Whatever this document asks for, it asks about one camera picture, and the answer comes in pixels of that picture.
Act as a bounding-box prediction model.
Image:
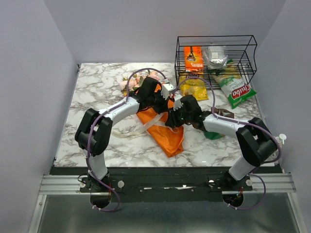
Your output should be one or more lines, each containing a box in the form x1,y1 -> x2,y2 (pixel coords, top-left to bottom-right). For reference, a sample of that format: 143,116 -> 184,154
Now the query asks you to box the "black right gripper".
164,104 -> 192,129

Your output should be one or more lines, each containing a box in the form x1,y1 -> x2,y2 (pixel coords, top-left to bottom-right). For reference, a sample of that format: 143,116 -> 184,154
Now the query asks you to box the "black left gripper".
148,90 -> 170,116

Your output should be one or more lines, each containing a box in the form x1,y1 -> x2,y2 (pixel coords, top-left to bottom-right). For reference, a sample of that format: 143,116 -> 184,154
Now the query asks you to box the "orange wrapping paper sheet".
123,81 -> 185,158

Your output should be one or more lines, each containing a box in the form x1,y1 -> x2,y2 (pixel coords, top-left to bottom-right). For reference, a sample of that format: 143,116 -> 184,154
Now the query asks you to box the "pink fake flower bunch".
136,71 -> 160,82

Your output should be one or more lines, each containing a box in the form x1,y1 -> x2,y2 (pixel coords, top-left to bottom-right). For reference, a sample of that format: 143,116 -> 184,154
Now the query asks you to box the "green brown snack bag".
204,108 -> 235,140

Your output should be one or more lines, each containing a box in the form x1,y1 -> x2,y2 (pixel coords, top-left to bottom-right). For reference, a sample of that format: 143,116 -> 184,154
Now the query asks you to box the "cream printed ribbon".
111,113 -> 178,138

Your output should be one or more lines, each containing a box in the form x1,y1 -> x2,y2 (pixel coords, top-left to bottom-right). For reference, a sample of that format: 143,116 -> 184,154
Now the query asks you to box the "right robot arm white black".
165,95 -> 279,190

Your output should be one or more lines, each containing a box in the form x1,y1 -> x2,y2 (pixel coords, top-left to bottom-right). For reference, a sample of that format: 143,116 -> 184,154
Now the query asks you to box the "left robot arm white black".
74,77 -> 174,192

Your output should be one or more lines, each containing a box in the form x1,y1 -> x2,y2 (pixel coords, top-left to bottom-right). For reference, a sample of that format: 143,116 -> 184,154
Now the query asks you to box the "yellow lays chip bag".
179,72 -> 208,101

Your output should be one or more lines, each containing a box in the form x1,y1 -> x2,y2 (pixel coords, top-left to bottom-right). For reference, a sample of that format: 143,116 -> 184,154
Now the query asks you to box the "orange razor package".
184,46 -> 204,72

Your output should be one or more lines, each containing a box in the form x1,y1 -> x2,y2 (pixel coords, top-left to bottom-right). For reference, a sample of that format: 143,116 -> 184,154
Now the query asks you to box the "green white cassava chip bag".
213,59 -> 256,109

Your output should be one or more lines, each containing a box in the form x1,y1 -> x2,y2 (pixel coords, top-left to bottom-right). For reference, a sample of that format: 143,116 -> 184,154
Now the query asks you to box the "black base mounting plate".
51,166 -> 283,208

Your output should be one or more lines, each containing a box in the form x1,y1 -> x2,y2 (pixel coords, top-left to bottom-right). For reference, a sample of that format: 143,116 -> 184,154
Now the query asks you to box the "silver foil packet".
203,46 -> 228,69

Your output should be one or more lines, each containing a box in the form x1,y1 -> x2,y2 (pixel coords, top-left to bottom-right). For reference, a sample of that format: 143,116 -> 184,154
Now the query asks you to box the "cream lotion pump bottle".
276,133 -> 287,147

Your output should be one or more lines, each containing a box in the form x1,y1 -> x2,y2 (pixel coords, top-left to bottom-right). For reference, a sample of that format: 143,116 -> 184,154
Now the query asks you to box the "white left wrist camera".
160,83 -> 175,100

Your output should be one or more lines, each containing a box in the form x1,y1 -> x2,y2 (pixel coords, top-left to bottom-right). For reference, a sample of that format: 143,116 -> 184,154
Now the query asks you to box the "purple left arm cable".
86,69 -> 171,212

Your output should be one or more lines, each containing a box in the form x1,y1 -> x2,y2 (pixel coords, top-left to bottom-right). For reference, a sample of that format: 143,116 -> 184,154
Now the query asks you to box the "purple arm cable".
170,77 -> 284,211
86,69 -> 171,212

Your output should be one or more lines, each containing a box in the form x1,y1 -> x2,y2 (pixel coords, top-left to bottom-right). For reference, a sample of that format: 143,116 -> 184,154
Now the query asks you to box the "black wire basket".
174,35 -> 258,89

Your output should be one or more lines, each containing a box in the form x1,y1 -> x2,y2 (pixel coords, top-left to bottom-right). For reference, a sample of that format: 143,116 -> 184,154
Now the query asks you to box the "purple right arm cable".
170,77 -> 284,211

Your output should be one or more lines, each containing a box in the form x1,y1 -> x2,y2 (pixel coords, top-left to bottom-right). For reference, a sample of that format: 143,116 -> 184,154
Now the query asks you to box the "aluminium frame rail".
28,173 -> 308,233

